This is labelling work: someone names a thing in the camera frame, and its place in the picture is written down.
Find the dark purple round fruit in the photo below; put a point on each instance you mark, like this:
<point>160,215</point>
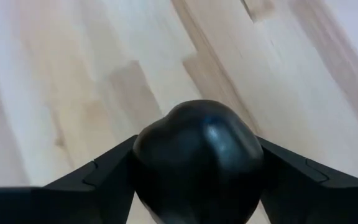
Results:
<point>197,161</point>

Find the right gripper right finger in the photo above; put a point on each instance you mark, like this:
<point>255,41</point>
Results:
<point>315,202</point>

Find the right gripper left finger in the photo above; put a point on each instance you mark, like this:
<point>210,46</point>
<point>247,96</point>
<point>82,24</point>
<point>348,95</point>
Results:
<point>57,205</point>

